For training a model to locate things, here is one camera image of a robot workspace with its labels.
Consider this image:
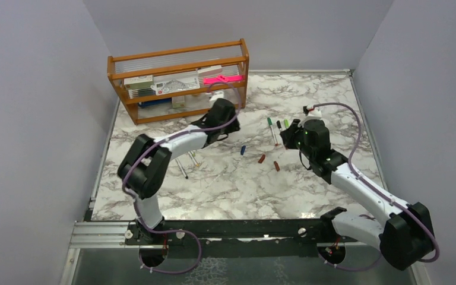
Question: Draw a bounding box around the wooden shelf rack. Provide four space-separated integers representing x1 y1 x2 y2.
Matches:
107 39 249 125

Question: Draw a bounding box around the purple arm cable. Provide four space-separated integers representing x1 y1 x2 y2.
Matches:
122 81 242 275
311 102 441 272

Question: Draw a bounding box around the white pen yellow end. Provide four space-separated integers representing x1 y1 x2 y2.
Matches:
188 151 201 167

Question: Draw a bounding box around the red pen cap loose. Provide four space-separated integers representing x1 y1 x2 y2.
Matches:
258 154 266 164

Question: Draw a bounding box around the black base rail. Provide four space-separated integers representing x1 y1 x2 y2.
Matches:
124 218 352 265

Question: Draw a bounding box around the red brown pen cap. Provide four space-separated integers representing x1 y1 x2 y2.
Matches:
273 161 280 172

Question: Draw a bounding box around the pink white eraser box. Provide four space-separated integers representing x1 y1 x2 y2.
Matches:
197 65 223 77

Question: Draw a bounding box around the white protractor ruler pack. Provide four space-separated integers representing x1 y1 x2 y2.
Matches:
151 77 200 95

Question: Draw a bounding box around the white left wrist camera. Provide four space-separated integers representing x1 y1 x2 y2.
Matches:
209 90 225 104

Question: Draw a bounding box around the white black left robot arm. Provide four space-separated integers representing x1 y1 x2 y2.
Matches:
117 98 240 244

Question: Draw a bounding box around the white green box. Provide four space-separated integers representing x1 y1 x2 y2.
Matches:
123 75 154 90

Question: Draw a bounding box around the small white box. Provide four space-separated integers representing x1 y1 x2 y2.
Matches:
172 96 186 109

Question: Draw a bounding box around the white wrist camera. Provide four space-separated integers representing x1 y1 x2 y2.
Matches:
298 106 322 127
209 90 225 104

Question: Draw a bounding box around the white pen left side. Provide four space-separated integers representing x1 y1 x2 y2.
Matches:
175 159 189 179

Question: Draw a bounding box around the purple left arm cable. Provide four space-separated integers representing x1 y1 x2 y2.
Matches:
122 81 242 275

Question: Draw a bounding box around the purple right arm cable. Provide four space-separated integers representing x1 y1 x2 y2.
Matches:
311 102 441 272

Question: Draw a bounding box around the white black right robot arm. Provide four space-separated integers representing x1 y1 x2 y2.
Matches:
280 119 440 270

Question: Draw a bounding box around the blue box on shelf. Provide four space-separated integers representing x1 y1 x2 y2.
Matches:
138 98 172 108

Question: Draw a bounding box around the aluminium frame rail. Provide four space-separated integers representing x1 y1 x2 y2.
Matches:
69 221 129 249

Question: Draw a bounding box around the pink plastic clip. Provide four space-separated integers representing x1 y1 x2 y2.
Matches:
203 75 244 85

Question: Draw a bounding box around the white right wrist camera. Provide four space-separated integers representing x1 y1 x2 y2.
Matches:
298 106 322 127

